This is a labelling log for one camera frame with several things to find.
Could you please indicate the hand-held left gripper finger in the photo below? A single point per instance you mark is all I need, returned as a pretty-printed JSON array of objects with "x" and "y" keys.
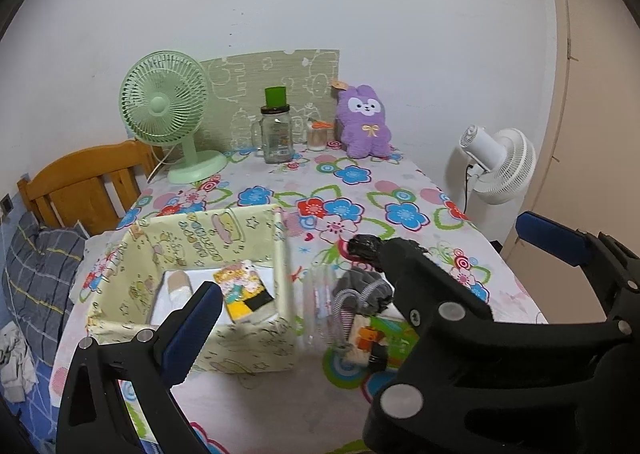
[{"x": 192, "y": 334}]

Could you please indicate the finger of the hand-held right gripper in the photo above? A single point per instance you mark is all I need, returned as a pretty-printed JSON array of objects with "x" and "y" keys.
[
  {"x": 425, "y": 279},
  {"x": 550, "y": 239}
]

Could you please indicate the yellow printed storage box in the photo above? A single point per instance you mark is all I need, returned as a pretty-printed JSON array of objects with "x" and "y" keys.
[{"x": 250, "y": 349}]

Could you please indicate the grey cloth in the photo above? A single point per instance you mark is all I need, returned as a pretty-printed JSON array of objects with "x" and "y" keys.
[{"x": 360, "y": 284}]

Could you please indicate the green packet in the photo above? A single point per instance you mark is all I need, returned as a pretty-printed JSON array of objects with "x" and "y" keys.
[{"x": 397, "y": 339}]

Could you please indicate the black plastic bundle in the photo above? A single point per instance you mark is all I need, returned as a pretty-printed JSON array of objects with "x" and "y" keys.
[{"x": 364, "y": 248}]

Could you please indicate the striped sock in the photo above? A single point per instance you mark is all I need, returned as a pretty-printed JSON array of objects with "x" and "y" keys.
[{"x": 340, "y": 316}]

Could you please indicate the beige rolled socks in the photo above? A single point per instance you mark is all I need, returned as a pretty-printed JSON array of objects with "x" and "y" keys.
[{"x": 178, "y": 283}]

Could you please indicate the white folded cloth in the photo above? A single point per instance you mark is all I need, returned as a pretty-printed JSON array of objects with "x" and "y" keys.
[{"x": 205, "y": 279}]

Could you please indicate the white standing fan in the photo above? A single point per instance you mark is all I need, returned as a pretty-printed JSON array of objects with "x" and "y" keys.
[{"x": 505, "y": 168}]

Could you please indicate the purple plush bunny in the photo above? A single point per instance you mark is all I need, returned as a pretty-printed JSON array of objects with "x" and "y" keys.
[{"x": 362, "y": 133}]

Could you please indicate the beige door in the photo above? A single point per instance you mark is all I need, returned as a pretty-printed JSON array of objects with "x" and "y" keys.
[{"x": 600, "y": 83}]

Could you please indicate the grey plaid pillow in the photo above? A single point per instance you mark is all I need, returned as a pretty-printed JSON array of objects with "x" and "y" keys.
[{"x": 40, "y": 274}]

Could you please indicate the blue bedsheet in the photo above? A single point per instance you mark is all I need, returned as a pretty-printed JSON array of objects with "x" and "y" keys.
[{"x": 35, "y": 414}]

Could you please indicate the toothpick jar with orange lid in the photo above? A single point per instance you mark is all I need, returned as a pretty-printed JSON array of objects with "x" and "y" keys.
[{"x": 316, "y": 138}]

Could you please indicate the white crumpled cloth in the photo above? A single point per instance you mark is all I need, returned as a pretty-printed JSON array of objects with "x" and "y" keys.
[{"x": 15, "y": 364}]

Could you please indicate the wooden headboard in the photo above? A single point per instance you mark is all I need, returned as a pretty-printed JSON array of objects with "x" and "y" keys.
[{"x": 85, "y": 173}]

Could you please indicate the glass mug jar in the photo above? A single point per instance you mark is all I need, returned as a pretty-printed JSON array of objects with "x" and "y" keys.
[{"x": 276, "y": 138}]

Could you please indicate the green desk fan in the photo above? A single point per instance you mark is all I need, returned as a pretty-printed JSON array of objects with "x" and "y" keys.
[{"x": 160, "y": 106}]

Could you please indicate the green cup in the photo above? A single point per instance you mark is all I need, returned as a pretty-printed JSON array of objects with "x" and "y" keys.
[{"x": 276, "y": 96}]

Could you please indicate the wall socket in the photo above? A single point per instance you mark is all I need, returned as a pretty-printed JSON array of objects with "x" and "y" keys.
[{"x": 6, "y": 206}]

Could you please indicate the green patterned wall sheet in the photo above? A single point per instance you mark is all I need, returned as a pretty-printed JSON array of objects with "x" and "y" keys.
[{"x": 300, "y": 73}]

